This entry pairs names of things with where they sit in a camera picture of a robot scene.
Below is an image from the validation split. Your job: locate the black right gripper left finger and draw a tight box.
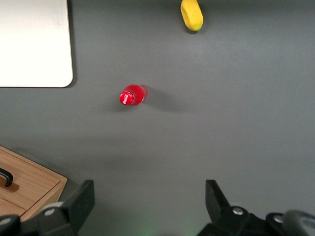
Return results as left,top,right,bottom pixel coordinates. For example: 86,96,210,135
36,179,96,236

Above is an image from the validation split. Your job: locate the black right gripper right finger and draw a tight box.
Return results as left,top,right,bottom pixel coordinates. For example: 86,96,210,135
196,179,269,236

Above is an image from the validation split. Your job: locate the wooden drawer with handle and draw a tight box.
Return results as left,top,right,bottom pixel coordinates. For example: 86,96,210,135
0,149,62,211

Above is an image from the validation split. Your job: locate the black metal drawer handle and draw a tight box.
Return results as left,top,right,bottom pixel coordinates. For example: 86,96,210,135
0,168,14,188

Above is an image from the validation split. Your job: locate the wooden drawer cabinet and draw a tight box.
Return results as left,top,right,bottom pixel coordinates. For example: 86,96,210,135
0,145,67,223

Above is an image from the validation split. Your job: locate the wooden drawer front panel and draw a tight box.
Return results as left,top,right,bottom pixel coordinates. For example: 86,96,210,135
0,197,27,218

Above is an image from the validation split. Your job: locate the red cola bottle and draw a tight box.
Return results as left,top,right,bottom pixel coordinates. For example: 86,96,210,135
119,84,149,107

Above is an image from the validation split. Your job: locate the white rectangular tray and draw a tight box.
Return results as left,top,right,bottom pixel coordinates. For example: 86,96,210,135
0,0,74,88

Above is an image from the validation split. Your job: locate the yellow lemon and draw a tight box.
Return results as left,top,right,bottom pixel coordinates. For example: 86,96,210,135
180,0,205,32

